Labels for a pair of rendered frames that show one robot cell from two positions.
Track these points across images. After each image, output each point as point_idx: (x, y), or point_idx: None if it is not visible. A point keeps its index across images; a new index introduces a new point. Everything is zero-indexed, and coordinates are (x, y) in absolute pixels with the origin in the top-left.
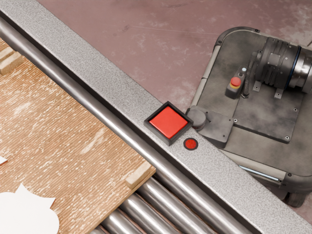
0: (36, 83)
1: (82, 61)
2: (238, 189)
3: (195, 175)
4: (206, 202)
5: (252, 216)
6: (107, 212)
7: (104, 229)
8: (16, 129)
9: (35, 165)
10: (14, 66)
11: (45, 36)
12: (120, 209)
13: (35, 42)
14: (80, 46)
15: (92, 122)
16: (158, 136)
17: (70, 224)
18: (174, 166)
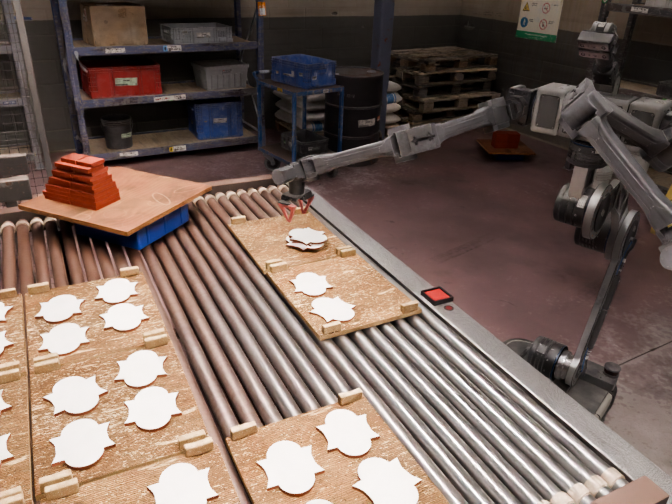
0: (360, 264)
1: (391, 264)
2: (474, 331)
3: (447, 320)
4: (450, 331)
5: (480, 344)
6: (385, 319)
7: None
8: (342, 278)
9: (348, 293)
10: (349, 254)
11: (372, 251)
12: None
13: (365, 254)
14: (392, 258)
15: (388, 284)
16: (428, 299)
17: (360, 318)
18: None
